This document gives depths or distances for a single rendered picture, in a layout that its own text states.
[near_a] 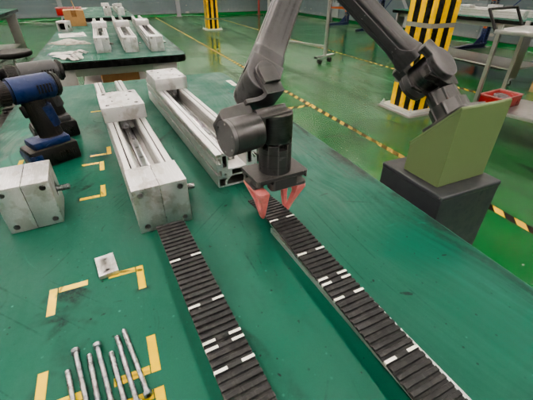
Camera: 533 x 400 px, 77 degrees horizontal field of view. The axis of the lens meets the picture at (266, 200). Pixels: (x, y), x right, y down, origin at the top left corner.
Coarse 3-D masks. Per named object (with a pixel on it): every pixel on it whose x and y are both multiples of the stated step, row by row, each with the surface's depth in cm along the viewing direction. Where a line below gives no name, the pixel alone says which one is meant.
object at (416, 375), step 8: (424, 360) 39; (408, 368) 38; (416, 368) 38; (424, 368) 38; (432, 368) 38; (400, 376) 37; (408, 376) 37; (416, 376) 37; (424, 376) 37; (432, 376) 37; (408, 384) 36; (416, 384) 37
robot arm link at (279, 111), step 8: (280, 104) 54; (256, 112) 51; (264, 112) 52; (272, 112) 52; (280, 112) 52; (288, 112) 53; (264, 120) 51; (272, 120) 52; (280, 120) 52; (288, 120) 53; (272, 128) 53; (280, 128) 53; (288, 128) 53; (272, 136) 53; (280, 136) 53; (288, 136) 54; (272, 144) 54; (280, 144) 54
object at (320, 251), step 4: (316, 248) 55; (320, 248) 55; (324, 248) 55; (304, 252) 54; (308, 252) 54; (312, 252) 54; (316, 252) 54; (320, 252) 54; (324, 252) 54; (300, 256) 53; (304, 256) 54; (308, 256) 53; (312, 256) 53; (316, 256) 54; (304, 260) 53
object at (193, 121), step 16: (160, 96) 113; (176, 96) 124; (192, 96) 110; (160, 112) 121; (176, 112) 98; (192, 112) 109; (208, 112) 97; (176, 128) 103; (192, 128) 86; (208, 128) 97; (192, 144) 90; (208, 144) 78; (208, 160) 80; (224, 160) 76; (240, 160) 80; (256, 160) 79; (224, 176) 77; (240, 176) 81
